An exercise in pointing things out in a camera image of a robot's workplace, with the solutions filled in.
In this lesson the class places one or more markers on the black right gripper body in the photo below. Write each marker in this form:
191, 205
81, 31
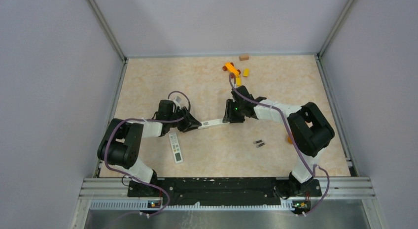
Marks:
238, 115

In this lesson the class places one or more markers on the yellow toy brick car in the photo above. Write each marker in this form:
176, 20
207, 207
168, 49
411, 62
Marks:
231, 68

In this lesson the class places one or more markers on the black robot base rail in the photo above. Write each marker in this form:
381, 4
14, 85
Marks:
232, 191

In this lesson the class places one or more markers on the yellow flat brick lower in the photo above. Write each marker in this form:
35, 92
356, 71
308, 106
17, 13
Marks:
238, 82

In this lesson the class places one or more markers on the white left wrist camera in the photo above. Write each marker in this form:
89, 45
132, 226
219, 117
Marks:
177, 101

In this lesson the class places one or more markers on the yellow flat brick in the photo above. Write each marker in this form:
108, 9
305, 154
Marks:
246, 72
238, 82

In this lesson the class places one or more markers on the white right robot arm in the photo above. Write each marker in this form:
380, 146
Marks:
308, 129

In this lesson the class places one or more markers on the small wooden block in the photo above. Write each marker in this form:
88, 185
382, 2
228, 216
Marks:
244, 57

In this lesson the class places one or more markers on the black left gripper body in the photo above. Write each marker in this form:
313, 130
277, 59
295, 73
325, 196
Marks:
182, 113

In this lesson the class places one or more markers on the white remote with buttons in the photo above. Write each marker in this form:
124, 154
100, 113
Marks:
176, 150

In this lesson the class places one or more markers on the yellow flat brick upper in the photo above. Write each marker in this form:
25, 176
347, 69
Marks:
246, 72

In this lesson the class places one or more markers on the white remote control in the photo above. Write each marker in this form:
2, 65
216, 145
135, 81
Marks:
211, 124

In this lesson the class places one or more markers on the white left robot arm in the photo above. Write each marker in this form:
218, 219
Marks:
120, 144

